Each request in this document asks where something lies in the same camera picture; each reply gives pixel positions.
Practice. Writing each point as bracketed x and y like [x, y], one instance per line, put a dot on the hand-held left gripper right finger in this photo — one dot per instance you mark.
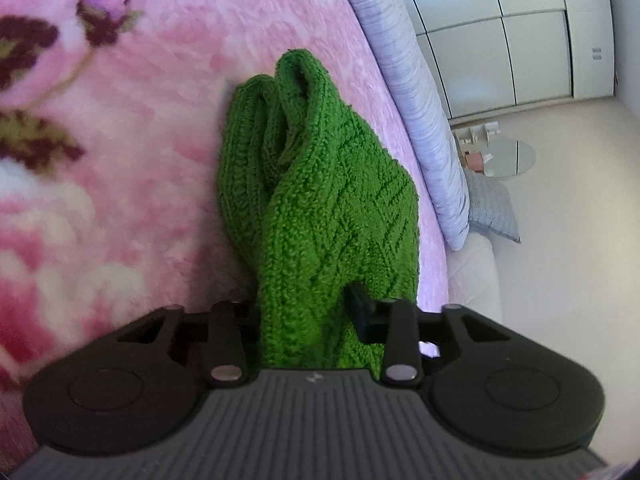
[362, 315]

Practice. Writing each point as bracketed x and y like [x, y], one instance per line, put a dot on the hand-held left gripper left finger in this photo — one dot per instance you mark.
[222, 335]

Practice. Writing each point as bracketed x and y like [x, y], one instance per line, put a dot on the green knitted sweater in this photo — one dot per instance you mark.
[325, 210]

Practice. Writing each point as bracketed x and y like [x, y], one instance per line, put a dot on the long white pillow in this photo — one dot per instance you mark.
[475, 280]

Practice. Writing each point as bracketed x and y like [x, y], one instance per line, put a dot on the grey checked pillow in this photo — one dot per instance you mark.
[492, 205]

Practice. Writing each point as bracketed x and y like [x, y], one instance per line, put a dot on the pink floral blanket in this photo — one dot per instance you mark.
[125, 160]

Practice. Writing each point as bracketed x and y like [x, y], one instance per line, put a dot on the lavender striped quilt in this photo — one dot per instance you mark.
[425, 120]

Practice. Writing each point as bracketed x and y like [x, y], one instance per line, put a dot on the oval mirror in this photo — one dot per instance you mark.
[515, 157]

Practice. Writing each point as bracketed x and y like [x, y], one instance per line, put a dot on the white wardrobe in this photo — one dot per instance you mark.
[500, 35]

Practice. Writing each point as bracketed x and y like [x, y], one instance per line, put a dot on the wall switch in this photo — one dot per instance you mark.
[596, 54]

